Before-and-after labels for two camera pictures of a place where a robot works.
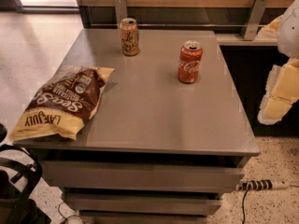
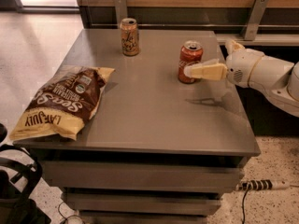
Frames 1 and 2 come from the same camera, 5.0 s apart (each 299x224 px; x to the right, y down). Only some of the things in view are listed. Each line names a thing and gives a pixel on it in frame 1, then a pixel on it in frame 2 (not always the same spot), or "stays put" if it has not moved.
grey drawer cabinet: x=168 y=138 stays put
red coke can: x=190 y=61 stays put
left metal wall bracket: x=121 y=7 stays put
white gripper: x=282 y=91 → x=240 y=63
